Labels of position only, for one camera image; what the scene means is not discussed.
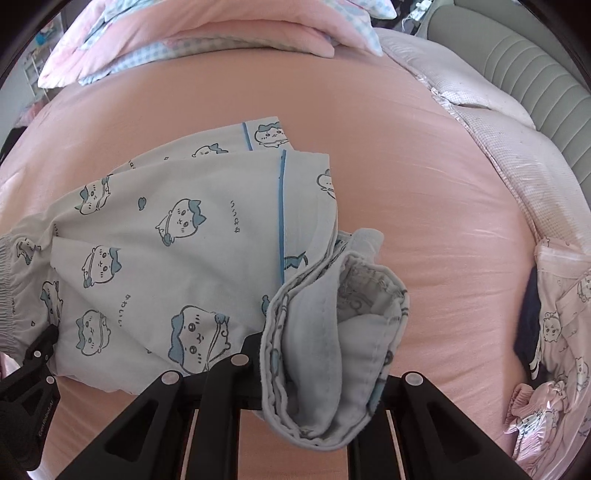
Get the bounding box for pale pink pillow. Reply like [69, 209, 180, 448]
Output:
[443, 104, 591, 259]
[374, 28, 536, 130]

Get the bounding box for light blue cartoon pajama pants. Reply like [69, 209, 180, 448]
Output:
[0, 117, 411, 450]

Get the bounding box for grey-green padded headboard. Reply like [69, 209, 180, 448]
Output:
[416, 0, 591, 185]

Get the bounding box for navy striped garment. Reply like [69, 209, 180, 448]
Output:
[513, 268, 543, 381]

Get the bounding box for white wall charger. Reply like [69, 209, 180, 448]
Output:
[409, 0, 437, 21]

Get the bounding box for pink bed sheet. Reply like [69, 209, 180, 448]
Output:
[0, 28, 555, 480]

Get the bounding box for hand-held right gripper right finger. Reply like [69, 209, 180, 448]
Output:
[353, 369, 533, 480]

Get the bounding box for white storage shelf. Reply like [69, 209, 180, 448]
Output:
[21, 44, 49, 100]

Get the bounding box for folded pink checked quilt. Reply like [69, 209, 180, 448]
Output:
[37, 0, 384, 88]

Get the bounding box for pink cartoon pajama top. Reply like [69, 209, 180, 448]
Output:
[529, 233, 591, 388]

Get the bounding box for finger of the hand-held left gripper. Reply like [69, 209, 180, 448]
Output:
[9, 324, 61, 391]

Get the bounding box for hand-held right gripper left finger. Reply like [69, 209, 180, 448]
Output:
[58, 333, 269, 480]

